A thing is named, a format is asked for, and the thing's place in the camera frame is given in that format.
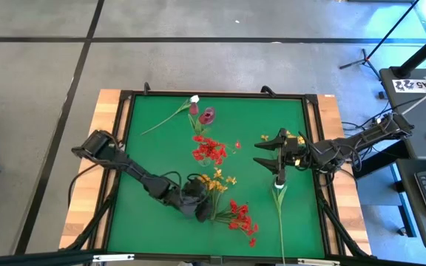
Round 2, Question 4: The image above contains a red artificial flower bunch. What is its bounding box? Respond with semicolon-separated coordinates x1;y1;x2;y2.
211;199;259;248
192;134;243;166

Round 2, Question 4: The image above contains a black table frame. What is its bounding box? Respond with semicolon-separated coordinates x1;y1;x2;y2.
101;89;333;264

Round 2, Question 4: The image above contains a blue desk leg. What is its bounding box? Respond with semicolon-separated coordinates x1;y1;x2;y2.
389;162;418;238

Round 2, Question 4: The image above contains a thick black stand pole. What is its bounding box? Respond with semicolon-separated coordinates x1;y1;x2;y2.
389;24;426;79

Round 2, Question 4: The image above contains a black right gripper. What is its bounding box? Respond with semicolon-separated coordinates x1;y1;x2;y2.
253;128;312;185

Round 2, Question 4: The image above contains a dark red artificial tulip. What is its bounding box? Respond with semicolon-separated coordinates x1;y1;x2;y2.
187;102;203;136
196;106;217;136

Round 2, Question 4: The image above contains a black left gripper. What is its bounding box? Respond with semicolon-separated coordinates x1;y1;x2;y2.
177;180;214;223

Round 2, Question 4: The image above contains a black diagonal support strut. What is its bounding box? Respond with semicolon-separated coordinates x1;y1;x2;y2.
315;184;372;258
59;177;121;256

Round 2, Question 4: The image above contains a silver metal bracket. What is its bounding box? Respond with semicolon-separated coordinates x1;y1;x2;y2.
297;258;342;266
92;253;135;263

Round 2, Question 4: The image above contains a green table mat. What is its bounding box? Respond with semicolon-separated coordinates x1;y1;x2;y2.
106;94;327;259

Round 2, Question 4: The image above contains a white artificial tulip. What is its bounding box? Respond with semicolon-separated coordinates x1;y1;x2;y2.
271;180;289;266
140;95;200;137

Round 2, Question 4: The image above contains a black horizontal frame bar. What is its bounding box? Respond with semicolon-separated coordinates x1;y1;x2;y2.
0;249;426;266

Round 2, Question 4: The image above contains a black tripod light stand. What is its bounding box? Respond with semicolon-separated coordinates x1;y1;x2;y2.
338;0;421;81

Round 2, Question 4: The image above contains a white cable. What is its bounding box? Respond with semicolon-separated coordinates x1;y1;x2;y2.
393;79;426;120

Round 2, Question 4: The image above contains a white printed paper label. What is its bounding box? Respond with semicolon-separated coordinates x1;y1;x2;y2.
392;75;426;94

